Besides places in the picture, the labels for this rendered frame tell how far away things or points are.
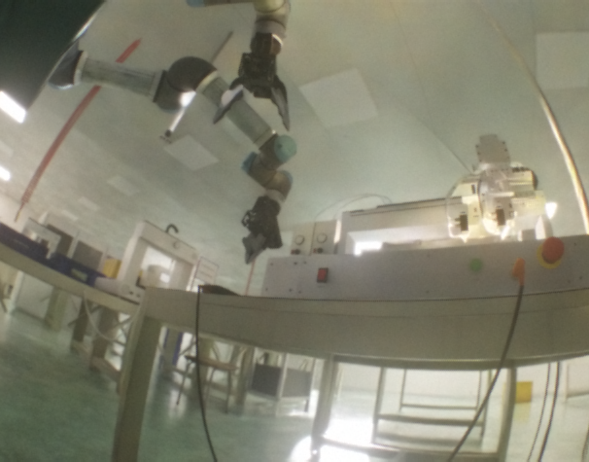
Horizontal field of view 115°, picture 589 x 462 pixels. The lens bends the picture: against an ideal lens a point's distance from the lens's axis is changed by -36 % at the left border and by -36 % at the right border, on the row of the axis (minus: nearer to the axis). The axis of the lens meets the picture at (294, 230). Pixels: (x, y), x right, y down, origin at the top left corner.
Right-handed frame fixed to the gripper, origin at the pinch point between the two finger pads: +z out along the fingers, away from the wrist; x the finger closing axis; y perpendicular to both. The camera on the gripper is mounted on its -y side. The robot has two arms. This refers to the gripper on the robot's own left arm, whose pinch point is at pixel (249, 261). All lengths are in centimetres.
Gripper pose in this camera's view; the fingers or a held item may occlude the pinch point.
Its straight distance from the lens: 86.1
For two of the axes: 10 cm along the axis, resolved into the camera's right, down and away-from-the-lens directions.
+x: 8.8, -0.5, -4.8
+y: -3.9, -6.6, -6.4
